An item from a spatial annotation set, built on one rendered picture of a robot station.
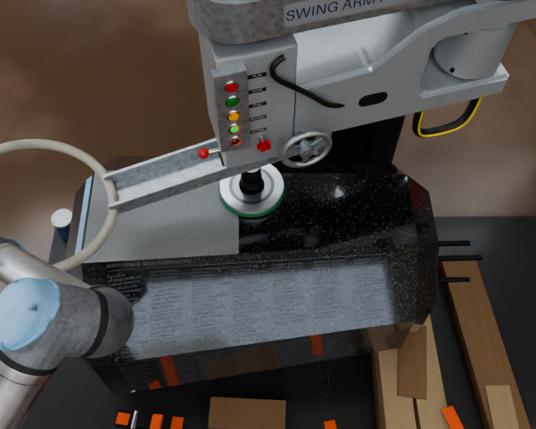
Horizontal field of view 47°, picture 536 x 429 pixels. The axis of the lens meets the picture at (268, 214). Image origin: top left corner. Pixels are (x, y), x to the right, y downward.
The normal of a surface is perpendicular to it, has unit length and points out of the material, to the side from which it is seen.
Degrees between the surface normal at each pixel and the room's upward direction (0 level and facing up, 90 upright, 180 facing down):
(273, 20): 90
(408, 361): 0
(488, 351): 0
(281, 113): 90
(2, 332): 35
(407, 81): 90
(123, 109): 0
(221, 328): 45
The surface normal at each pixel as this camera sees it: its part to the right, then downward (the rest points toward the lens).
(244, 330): 0.04, 0.23
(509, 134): 0.00, -0.52
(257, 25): 0.28, 0.82
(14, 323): -0.58, -0.37
